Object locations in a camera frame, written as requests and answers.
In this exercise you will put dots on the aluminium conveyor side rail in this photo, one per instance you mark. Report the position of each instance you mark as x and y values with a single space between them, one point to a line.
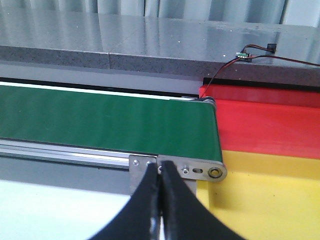
64 154

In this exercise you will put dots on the grey stone counter slab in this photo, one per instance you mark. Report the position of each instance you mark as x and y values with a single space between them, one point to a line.
158 45

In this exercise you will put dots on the yellow plastic tray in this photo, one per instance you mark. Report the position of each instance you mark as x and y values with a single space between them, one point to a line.
266 197

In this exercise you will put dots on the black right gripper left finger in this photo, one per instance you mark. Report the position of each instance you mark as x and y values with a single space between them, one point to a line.
140 218

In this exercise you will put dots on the red plastic tray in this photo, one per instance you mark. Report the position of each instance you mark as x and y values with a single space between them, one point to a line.
267 120

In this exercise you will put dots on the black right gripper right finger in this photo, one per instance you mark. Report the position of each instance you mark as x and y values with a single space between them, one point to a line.
184 216

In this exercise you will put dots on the small green circuit board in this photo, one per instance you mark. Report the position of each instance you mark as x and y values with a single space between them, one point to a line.
244 56

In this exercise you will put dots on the metal conveyor support bracket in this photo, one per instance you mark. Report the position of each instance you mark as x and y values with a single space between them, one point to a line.
137 167

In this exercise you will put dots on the green conveyor belt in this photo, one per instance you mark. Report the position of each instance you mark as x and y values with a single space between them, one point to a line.
183 128

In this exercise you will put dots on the grey pleated curtain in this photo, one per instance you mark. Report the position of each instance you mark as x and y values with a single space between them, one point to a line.
286 12

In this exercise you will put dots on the small black sensor block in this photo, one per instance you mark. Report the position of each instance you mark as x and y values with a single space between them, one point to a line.
271 47

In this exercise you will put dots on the metal conveyor end plate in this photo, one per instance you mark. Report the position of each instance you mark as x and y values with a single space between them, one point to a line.
196 169

